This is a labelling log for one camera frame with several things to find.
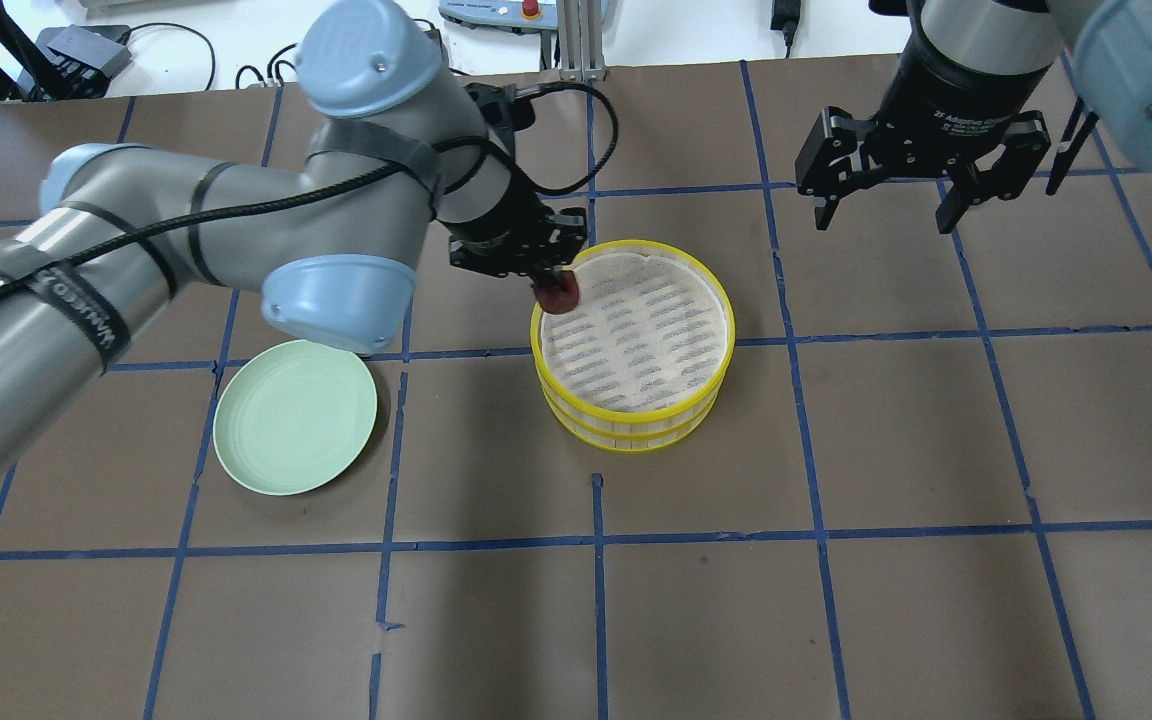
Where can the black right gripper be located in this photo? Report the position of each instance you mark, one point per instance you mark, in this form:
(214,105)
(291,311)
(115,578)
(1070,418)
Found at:
(948,92)

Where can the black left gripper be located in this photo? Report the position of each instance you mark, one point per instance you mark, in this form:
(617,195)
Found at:
(503,213)

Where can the brown bun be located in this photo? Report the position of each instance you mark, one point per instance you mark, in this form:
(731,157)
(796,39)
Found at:
(563,299)

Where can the yellow rimmed bamboo steamer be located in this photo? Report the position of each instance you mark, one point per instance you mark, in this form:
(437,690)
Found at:
(654,333)
(629,437)

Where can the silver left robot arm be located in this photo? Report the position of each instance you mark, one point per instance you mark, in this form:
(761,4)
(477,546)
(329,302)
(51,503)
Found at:
(333,249)

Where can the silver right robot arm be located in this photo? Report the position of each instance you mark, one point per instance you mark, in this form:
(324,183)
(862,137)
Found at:
(1098,57)

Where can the black power adapter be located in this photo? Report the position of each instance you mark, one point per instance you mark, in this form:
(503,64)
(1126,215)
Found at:
(786,16)

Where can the blue teach pendant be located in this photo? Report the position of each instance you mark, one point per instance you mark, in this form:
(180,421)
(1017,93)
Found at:
(519,17)

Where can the mint green plate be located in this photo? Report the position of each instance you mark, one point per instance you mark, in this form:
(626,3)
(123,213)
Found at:
(293,418)

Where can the black box on desk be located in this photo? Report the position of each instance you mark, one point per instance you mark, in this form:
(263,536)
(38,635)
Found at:
(87,52)

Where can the black monitor stand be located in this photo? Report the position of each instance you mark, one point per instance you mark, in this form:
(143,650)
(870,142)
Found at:
(49,82)

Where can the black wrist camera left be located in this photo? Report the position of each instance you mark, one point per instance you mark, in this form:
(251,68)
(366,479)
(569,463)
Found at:
(507,110)

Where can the aluminium frame post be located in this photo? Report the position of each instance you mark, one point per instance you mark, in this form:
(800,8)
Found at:
(580,40)

